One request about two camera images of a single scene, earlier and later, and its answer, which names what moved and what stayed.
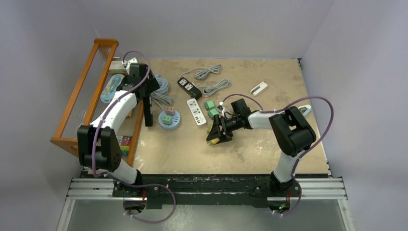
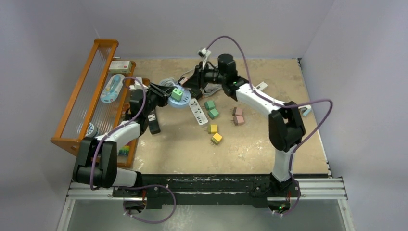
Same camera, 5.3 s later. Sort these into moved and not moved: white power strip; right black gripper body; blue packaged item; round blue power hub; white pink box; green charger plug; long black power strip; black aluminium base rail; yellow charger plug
Moved: long black power strip; round blue power hub; right black gripper body
Not moved: yellow charger plug; blue packaged item; white pink box; black aluminium base rail; white power strip; green charger plug
